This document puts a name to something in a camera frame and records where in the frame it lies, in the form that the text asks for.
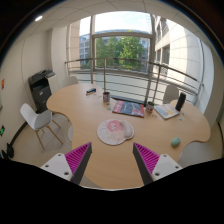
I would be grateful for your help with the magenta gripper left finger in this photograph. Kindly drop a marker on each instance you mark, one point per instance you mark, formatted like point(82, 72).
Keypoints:
point(70, 166)

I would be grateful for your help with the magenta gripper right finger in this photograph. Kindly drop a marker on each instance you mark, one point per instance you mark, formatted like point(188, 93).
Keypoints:
point(153, 166)

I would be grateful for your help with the mint green computer mouse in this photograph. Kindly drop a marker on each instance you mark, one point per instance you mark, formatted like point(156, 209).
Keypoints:
point(175, 142)

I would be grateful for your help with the pink round mouse pad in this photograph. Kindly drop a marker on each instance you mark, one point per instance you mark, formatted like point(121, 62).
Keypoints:
point(115, 132)

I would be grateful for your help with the white chair wooden legs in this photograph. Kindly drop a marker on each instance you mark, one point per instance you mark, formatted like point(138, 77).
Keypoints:
point(37, 121)

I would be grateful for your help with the light blue book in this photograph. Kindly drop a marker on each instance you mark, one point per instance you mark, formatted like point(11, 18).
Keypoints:
point(166, 111)

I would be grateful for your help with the white red mug right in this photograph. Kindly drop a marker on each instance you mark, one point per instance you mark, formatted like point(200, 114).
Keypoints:
point(150, 106)

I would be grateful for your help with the red and dark magazine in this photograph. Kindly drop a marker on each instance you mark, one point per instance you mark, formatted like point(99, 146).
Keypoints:
point(128, 108)

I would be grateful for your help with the black cylindrical bottle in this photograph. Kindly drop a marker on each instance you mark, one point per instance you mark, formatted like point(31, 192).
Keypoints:
point(181, 101)

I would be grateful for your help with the white chair far right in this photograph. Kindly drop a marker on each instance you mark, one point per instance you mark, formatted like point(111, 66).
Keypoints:
point(171, 93)

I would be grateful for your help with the patterned mug left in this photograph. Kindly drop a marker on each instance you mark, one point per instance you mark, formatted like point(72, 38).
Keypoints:
point(106, 97)

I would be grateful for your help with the white chair far left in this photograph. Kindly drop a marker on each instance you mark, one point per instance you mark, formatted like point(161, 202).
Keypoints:
point(72, 80)

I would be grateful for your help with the black office printer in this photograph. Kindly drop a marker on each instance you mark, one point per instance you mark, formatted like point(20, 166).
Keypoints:
point(40, 88)

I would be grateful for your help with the metal window railing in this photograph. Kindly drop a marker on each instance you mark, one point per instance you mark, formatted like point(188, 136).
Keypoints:
point(138, 80)

